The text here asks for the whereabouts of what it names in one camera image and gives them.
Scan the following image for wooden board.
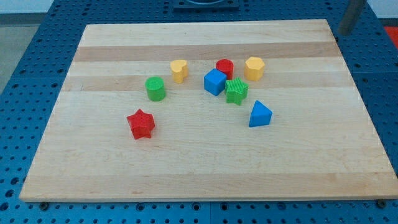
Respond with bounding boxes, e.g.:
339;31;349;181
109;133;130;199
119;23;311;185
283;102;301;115
20;19;397;202

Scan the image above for blue triangle block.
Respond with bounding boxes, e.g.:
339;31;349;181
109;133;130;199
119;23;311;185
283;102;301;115
249;100;273;128

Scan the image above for blue cube block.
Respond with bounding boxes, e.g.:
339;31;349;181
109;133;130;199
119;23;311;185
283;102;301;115
204;68;227;96

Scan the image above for green star block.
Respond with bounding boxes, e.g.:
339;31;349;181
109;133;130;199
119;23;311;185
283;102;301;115
224;77;249;105

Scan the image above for yellow heart block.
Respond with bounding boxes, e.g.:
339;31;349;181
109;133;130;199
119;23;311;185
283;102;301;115
170;59;188;84

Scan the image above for green cylinder block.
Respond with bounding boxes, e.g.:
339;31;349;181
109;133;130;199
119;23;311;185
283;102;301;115
145;77;166;101

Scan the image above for red cylinder block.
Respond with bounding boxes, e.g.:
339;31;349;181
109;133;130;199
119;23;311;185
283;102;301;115
215;58;234;80

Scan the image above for red star block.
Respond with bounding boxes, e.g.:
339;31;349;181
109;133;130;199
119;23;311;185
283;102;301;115
126;109;155;140

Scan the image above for yellow hexagon block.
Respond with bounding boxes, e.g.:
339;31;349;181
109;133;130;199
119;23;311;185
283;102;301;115
244;57;265;81

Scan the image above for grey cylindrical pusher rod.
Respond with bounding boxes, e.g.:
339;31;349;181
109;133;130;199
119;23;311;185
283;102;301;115
338;0;367;35

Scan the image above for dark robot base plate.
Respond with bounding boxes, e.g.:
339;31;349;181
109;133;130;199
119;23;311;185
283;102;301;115
172;0;239;11

